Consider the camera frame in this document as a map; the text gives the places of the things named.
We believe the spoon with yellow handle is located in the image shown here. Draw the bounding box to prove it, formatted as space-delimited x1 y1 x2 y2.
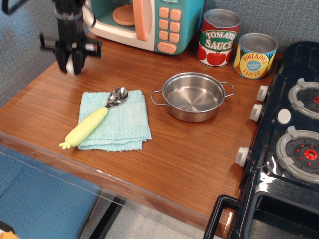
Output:
59 87 128 149

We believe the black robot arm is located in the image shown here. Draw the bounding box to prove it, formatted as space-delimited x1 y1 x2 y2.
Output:
40 0 102 75

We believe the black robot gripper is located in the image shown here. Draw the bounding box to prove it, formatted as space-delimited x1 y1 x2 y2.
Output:
40 13 102 75

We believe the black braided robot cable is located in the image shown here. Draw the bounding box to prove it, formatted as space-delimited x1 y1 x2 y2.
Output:
1 0 28 15

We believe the tomato sauce can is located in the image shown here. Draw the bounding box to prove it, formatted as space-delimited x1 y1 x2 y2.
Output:
197 8 241 67

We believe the pineapple slices can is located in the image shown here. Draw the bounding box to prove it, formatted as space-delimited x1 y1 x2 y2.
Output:
233 33 278 79

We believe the toy microwave teal and cream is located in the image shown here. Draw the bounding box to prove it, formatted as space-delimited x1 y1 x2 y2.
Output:
82 0 204 55

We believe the light blue folded cloth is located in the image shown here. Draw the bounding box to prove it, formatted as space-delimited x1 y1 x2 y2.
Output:
78 90 152 152

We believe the black toy stove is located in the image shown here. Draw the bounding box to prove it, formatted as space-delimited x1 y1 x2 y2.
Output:
204 41 319 239

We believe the small stainless steel pot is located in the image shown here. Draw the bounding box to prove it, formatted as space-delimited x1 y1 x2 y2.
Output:
151 72 235 123

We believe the orange object bottom left corner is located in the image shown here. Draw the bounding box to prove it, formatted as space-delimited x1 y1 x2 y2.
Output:
0 221 19 239

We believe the plush white brown mushroom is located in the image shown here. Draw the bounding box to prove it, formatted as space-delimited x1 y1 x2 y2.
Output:
66 53 75 75

